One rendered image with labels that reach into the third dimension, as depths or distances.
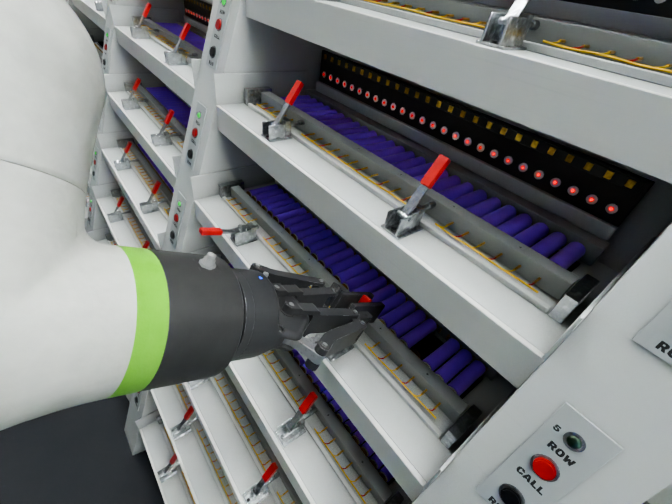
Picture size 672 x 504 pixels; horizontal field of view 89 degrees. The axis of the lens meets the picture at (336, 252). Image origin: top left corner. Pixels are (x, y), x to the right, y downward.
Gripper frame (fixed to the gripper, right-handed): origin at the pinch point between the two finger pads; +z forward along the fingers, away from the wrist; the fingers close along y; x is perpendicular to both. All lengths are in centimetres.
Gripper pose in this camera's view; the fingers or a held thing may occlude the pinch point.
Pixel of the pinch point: (357, 308)
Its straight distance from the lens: 43.3
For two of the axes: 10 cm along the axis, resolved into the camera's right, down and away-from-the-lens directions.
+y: 6.2, 5.6, -5.5
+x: 5.0, -8.2, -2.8
